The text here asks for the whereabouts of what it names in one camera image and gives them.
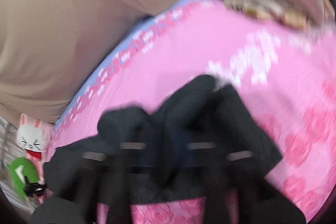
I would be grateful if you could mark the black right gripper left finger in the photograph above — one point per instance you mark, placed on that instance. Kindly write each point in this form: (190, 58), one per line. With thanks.
(97, 178)

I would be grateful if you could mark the pink bunny cartoon pillow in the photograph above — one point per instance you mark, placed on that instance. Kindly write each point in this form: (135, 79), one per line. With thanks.
(34, 137)

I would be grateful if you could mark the dark grey pants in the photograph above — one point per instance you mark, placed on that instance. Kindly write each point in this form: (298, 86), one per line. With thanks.
(166, 149)

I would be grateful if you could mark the beige fabric headboard cover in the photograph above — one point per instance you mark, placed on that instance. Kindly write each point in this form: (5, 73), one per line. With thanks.
(50, 47)

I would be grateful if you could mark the green frog plush toy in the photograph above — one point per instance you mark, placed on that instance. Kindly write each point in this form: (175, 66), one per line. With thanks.
(22, 167)

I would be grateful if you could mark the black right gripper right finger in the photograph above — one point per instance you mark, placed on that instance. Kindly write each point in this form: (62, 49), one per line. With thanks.
(234, 186)

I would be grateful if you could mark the pink floral bed sheet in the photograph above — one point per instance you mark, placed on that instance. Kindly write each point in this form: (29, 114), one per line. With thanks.
(286, 80)

